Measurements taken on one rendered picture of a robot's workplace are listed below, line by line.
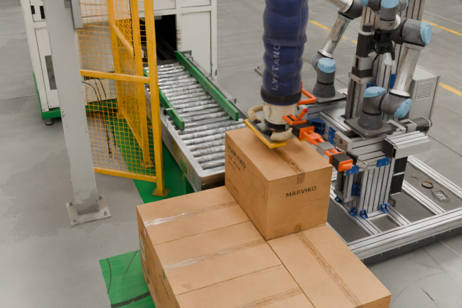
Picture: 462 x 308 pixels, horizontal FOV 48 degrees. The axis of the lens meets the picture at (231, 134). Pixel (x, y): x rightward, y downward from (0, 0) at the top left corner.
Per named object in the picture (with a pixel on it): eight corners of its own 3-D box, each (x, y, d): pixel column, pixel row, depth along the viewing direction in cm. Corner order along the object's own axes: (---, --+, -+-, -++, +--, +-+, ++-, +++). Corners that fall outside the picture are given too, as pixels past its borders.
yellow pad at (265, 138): (243, 122, 305) (243, 115, 302) (258, 119, 308) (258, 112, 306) (270, 148, 277) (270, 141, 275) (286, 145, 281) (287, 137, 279)
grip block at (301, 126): (290, 132, 273) (291, 122, 270) (306, 128, 277) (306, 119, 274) (298, 139, 266) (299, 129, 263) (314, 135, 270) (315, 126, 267)
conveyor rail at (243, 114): (183, 70, 555) (183, 53, 546) (188, 69, 557) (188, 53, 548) (285, 180, 368) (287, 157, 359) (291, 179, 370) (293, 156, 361)
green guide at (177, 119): (126, 64, 526) (125, 56, 522) (135, 63, 530) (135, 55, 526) (172, 133, 397) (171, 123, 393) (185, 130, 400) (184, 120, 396)
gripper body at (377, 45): (368, 51, 254) (372, 27, 249) (382, 49, 257) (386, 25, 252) (378, 56, 248) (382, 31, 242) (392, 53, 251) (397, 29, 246)
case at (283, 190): (224, 185, 337) (225, 130, 318) (278, 172, 351) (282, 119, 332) (265, 240, 289) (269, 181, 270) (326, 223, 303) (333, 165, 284)
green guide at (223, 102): (175, 58, 545) (175, 50, 540) (185, 57, 548) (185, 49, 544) (235, 122, 415) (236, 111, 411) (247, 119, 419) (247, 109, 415)
